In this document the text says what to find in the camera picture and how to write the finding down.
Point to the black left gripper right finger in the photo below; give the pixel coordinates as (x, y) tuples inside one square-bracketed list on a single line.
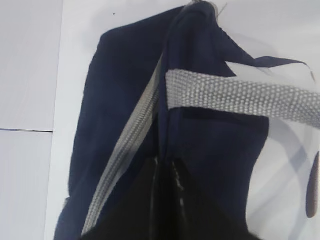
[(189, 214)]

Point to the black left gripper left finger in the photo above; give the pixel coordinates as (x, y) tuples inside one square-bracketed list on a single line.
[(140, 214)]

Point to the navy blue lunch bag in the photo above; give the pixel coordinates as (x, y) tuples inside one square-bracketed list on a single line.
[(176, 86)]

